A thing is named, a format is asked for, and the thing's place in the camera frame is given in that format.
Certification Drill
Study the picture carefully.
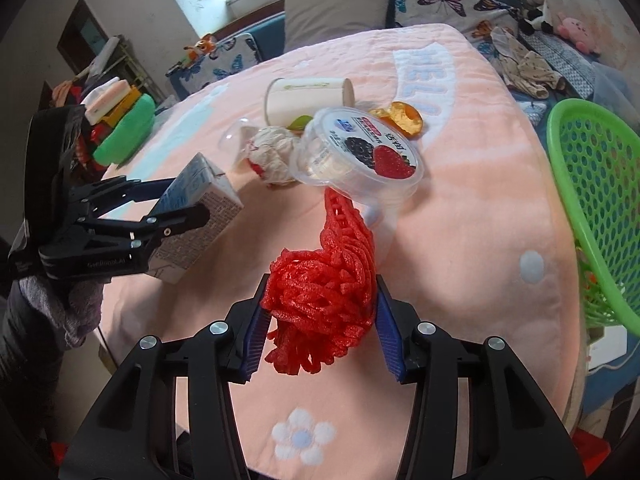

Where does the beige patterned clothing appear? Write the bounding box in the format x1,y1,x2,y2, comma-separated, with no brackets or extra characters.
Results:
490,27,566,100

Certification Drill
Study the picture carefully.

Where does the pink hello blanket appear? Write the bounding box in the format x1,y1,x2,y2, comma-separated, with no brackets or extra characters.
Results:
101,24,580,479

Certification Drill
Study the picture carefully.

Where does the red foam fruit net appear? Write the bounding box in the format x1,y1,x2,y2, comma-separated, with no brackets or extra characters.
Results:
262,188,378,375

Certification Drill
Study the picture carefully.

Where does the right butterfly pillow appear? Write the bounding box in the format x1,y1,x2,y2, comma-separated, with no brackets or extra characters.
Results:
395,0,518,41

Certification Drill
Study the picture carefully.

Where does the green plastic basket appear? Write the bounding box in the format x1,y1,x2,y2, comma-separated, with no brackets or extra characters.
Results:
547,99,640,335

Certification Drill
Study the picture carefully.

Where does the left butterfly pillow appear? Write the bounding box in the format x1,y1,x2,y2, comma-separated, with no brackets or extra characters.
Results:
166,32,262,100

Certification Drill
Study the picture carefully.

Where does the pink plush toy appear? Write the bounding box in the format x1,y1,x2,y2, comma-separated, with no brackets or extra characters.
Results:
555,14,600,55

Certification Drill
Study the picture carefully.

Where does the clear plastic dome lid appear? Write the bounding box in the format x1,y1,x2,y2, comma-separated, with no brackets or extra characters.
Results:
218,117,259,165

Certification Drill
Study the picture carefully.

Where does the grey knitted sleeve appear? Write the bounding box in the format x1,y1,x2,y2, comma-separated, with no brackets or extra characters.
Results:
18,276,104,349

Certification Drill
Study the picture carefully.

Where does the grey pillow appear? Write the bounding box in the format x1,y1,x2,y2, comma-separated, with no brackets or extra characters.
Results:
284,0,390,52

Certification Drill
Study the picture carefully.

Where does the stacked boxes pile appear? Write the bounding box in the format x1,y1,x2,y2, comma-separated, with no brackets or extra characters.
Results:
81,77,142,128

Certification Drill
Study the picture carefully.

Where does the white milk carton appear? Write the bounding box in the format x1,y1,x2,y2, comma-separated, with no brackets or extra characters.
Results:
146,153,243,284

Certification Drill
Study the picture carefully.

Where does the cream paper cup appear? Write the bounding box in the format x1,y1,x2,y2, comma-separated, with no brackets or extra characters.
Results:
264,77,355,127

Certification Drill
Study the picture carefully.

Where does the white red wrapper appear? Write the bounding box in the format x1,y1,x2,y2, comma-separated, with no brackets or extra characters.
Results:
246,126,299,186

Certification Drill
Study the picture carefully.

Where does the orange fox plush toy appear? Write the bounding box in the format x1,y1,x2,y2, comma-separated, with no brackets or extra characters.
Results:
183,34,216,64

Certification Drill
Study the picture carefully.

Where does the orange jelly cup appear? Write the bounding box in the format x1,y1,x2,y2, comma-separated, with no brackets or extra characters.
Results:
369,101,424,139

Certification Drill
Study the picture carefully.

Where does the clear yogurt cup berries label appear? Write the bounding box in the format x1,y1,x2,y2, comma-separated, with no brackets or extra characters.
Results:
288,107,424,207

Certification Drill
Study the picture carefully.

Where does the butterfly pillow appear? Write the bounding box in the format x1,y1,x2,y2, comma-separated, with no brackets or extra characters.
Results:
166,32,262,100
395,0,518,41

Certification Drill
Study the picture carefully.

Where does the blue sofa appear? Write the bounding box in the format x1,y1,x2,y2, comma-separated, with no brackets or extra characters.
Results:
167,12,289,99

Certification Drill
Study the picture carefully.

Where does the grey patterned cloth strip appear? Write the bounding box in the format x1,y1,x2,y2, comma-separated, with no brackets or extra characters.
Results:
521,32,596,100

